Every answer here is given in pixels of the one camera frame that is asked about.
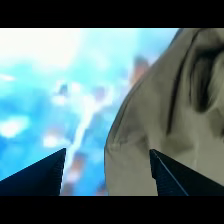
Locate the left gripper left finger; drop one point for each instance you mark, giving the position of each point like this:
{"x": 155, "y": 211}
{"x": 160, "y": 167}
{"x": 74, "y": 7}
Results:
{"x": 36, "y": 180}

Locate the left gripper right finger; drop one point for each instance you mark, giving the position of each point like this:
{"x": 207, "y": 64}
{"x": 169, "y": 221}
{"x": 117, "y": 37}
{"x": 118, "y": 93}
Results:
{"x": 186, "y": 181}

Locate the beige garment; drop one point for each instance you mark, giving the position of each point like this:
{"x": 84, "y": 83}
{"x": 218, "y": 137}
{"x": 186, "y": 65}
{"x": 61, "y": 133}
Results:
{"x": 160, "y": 100}

